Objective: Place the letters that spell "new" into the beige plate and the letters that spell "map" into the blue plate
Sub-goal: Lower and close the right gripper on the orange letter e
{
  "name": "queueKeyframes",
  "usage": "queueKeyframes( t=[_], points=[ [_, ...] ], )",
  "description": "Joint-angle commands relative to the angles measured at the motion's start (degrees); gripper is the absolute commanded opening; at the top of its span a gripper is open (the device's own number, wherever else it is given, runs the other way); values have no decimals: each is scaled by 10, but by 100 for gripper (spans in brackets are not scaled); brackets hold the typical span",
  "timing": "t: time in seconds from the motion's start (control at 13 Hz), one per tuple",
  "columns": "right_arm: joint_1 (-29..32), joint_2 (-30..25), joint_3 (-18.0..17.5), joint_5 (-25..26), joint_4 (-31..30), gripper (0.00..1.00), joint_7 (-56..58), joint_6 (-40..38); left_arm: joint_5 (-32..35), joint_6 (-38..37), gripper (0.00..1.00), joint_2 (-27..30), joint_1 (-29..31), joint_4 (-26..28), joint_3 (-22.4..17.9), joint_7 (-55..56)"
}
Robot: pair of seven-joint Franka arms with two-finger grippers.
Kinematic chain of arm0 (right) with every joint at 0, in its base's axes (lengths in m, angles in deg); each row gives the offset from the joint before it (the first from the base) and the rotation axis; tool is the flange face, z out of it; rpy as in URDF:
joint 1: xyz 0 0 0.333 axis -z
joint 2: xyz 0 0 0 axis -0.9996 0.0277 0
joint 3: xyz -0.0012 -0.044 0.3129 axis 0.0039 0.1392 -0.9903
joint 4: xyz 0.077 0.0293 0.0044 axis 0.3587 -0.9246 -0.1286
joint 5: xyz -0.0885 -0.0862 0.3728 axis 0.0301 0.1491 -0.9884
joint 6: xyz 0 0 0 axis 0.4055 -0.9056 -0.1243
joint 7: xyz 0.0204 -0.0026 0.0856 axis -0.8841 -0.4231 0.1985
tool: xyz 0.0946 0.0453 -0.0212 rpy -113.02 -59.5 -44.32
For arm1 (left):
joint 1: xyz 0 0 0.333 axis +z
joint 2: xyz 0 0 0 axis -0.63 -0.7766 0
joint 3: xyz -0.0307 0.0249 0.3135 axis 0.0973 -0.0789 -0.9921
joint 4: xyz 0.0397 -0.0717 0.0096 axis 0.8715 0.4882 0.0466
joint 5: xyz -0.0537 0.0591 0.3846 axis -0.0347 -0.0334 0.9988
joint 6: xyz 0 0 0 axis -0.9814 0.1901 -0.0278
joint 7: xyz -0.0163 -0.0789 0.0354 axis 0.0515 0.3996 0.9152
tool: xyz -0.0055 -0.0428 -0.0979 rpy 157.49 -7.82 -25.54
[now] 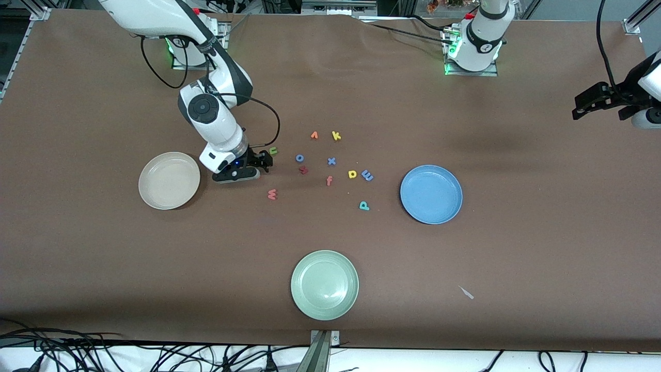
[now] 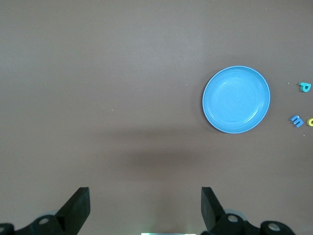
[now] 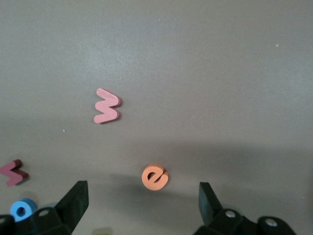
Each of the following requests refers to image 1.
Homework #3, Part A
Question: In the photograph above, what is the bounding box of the black cable on table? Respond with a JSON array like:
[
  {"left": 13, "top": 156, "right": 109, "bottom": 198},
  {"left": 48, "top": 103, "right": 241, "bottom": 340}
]
[{"left": 361, "top": 18, "right": 458, "bottom": 47}]

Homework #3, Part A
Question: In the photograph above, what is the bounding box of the blue plate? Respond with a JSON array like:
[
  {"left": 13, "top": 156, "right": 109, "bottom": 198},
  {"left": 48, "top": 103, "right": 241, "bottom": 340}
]
[{"left": 400, "top": 165, "right": 463, "bottom": 225}]

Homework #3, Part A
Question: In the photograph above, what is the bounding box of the aluminium frame profile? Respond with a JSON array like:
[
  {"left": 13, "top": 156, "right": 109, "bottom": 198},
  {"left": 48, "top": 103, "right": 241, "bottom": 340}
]
[
  {"left": 622, "top": 0, "right": 661, "bottom": 36},
  {"left": 0, "top": 5, "right": 52, "bottom": 103}
]

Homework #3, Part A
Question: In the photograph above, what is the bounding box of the beige brown plate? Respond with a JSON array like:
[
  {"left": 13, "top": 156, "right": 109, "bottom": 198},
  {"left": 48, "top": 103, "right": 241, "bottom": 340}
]
[{"left": 138, "top": 151, "right": 201, "bottom": 210}]

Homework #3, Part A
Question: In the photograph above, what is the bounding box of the black floor cable bundle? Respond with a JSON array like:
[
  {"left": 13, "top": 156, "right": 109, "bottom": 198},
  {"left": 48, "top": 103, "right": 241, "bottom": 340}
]
[{"left": 0, "top": 318, "right": 290, "bottom": 372}]

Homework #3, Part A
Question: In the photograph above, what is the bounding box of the pale green plate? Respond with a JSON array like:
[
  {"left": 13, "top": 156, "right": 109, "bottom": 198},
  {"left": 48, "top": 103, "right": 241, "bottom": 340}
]
[{"left": 291, "top": 250, "right": 359, "bottom": 321}]

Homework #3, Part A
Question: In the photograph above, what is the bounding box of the grey equipment box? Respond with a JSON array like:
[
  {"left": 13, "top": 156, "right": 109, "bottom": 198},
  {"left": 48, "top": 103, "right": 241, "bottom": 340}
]
[{"left": 301, "top": 0, "right": 379, "bottom": 16}]

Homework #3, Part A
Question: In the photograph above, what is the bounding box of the orange brown background object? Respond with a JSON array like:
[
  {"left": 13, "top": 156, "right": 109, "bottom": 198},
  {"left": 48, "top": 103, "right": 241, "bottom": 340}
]
[{"left": 427, "top": 0, "right": 466, "bottom": 14}]

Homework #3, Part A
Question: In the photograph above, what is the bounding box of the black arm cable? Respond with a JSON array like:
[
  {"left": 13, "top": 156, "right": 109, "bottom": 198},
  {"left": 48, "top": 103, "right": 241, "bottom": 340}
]
[
  {"left": 596, "top": 0, "right": 621, "bottom": 91},
  {"left": 140, "top": 35, "right": 282, "bottom": 151}
]

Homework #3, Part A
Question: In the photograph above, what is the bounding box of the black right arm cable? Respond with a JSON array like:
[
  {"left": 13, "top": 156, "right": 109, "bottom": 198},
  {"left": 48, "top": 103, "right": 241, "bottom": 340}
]
[{"left": 140, "top": 35, "right": 282, "bottom": 151}]

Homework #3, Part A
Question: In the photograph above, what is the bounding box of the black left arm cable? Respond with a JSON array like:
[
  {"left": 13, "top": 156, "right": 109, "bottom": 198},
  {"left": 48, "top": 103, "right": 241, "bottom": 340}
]
[{"left": 596, "top": 0, "right": 621, "bottom": 91}]

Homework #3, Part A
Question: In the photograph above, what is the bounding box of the metal table edge bracket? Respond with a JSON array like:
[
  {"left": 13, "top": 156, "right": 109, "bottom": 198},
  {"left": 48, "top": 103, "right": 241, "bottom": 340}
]
[{"left": 297, "top": 330, "right": 340, "bottom": 372}]

